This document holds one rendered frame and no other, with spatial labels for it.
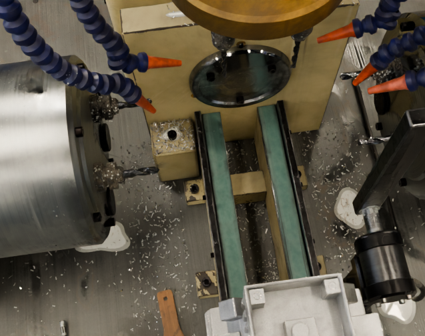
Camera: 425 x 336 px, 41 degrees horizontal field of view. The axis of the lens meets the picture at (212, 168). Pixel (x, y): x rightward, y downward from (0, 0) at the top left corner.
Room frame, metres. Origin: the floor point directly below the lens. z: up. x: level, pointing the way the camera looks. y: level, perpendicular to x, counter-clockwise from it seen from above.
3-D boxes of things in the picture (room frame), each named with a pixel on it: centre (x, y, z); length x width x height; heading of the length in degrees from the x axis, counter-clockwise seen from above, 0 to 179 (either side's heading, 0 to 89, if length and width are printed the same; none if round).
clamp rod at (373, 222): (0.20, -0.20, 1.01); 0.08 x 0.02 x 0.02; 5
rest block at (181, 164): (0.41, 0.06, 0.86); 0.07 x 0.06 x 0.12; 95
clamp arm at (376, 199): (0.24, -0.20, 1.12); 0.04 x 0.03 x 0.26; 5
